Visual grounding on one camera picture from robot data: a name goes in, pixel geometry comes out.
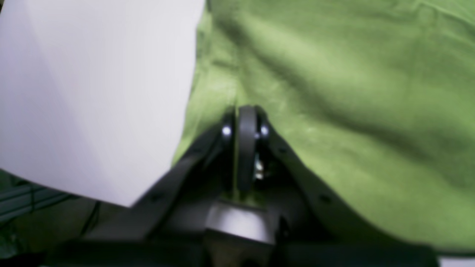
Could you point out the green T-shirt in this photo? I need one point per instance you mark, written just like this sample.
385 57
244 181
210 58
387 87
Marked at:
374 96

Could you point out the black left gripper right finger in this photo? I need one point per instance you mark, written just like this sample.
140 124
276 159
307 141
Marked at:
302 206

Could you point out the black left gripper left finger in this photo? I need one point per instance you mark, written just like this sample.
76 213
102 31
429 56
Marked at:
178 204

